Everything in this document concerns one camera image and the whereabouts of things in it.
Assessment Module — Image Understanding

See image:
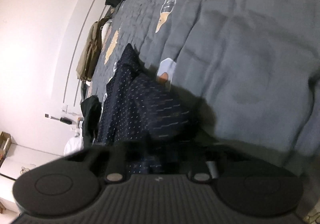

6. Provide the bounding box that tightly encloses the navy dotted shirt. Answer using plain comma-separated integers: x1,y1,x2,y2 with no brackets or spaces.
96,44,194,179

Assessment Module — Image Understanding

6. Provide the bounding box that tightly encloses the khaki folded clothes pile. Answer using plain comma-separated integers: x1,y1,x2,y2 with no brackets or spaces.
76,15,112,82

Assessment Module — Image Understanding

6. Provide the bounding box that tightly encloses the black garment on quilt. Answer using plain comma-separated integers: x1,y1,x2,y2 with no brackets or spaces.
80,95,101,148

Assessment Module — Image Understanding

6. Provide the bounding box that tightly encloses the grey patterned quilt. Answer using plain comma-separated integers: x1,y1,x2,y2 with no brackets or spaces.
92,0,319,175

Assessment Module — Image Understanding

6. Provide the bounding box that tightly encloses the white crumpled garment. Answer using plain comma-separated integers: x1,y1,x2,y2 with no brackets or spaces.
63,134,84,156

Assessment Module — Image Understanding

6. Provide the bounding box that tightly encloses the white bed headboard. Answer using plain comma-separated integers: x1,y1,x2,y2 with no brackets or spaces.
59,0,108,107

